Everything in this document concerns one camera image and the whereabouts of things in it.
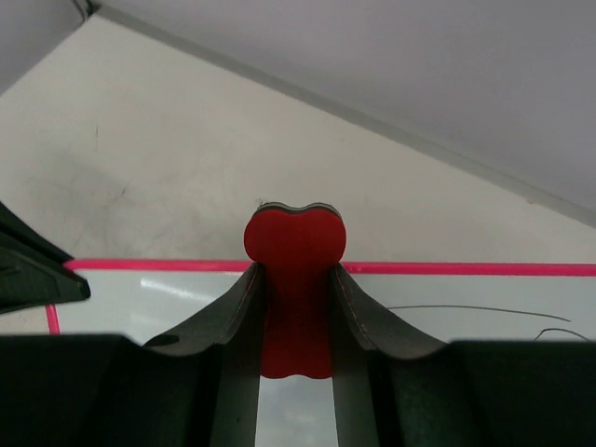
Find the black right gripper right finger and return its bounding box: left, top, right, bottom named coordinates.
left=328, top=264, right=444, bottom=446

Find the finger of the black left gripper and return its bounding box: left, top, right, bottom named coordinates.
left=1, top=206, right=91, bottom=313

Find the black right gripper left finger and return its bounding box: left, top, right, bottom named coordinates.
left=144, top=263, right=266, bottom=446

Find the pink framed whiteboard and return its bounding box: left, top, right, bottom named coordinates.
left=45, top=258, right=596, bottom=447

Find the red whiteboard eraser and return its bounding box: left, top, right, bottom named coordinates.
left=244, top=202, right=346, bottom=379

